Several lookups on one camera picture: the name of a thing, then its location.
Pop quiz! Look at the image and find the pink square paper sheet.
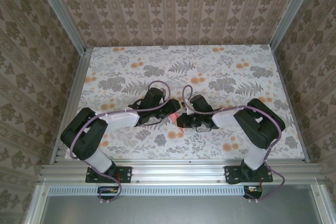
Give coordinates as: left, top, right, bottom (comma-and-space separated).
169, 112, 185, 134

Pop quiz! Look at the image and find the floral patterned table cover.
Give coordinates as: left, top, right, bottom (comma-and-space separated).
64, 45, 307, 161

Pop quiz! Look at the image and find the grey metal tray panel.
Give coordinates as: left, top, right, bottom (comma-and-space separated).
25, 184, 333, 224

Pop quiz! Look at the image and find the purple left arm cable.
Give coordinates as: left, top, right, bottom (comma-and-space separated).
67, 80, 172, 204

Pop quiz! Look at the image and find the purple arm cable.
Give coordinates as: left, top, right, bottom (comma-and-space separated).
67, 80, 172, 204
182, 84, 287, 204

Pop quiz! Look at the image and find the aluminium mounting rail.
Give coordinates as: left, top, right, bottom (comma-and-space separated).
38, 163, 326, 184

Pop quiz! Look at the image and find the grey slotted cable duct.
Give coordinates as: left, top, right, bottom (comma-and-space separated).
48, 185, 246, 196

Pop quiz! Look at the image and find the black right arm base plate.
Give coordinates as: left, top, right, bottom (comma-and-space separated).
224, 165, 274, 184

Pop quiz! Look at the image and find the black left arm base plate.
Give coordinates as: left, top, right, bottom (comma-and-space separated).
86, 165, 132, 184

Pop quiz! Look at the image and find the aluminium table side rail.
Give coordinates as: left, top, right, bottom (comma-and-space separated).
271, 47, 310, 164
49, 48, 92, 165

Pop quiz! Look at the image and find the black cable junction box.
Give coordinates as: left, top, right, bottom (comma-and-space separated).
243, 185, 264, 200
97, 186, 122, 200

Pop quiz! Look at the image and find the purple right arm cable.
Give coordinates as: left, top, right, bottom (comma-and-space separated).
182, 84, 287, 204

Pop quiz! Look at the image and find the aluminium frame post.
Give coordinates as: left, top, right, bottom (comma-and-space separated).
30, 0, 89, 55
269, 0, 324, 50

